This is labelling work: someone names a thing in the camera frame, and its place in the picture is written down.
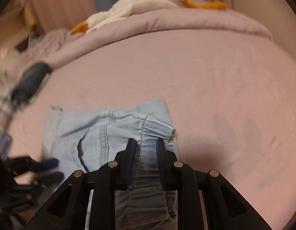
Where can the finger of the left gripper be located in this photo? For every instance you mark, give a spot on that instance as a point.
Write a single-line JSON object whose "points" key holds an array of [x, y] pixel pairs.
{"points": [[50, 179], [46, 165]]}

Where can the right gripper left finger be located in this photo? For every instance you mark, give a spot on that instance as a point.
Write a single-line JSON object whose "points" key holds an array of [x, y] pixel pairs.
{"points": [[126, 160]]}

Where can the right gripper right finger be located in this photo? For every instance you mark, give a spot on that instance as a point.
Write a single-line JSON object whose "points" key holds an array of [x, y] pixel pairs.
{"points": [[165, 160]]}

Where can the light blue strawberry pants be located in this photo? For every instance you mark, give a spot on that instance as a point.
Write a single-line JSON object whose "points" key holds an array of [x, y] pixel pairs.
{"points": [[86, 140]]}

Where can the folded light blue garment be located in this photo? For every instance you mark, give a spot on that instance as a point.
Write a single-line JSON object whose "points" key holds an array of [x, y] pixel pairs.
{"points": [[5, 145]]}

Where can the plaid blue white pillow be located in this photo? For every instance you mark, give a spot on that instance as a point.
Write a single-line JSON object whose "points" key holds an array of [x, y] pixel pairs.
{"points": [[7, 109]]}

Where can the folded dark blue jeans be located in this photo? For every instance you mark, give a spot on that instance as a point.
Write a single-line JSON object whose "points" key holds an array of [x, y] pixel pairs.
{"points": [[29, 83]]}

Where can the folded pale green garment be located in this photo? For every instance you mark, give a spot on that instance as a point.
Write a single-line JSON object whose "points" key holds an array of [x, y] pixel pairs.
{"points": [[40, 87]]}

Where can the pink bed sheet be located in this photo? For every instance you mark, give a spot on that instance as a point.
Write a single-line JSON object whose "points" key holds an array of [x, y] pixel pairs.
{"points": [[231, 97]]}

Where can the beige pillow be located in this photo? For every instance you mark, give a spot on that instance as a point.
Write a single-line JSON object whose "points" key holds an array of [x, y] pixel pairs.
{"points": [[10, 66]]}

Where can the mauve quilted comforter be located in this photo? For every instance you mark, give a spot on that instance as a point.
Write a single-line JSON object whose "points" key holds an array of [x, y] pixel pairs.
{"points": [[58, 49]]}

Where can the dark clothes pile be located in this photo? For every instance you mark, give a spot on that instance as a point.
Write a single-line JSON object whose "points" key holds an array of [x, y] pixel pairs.
{"points": [[29, 42]]}

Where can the yellow hanging cloth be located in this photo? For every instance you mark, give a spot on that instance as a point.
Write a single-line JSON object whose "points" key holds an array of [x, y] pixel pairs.
{"points": [[29, 18]]}

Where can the pink curtain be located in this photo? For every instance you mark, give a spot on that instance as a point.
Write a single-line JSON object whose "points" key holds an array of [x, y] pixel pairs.
{"points": [[61, 2]]}

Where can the white goose plush toy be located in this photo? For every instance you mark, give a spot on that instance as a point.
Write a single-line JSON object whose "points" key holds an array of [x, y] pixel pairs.
{"points": [[126, 8]]}

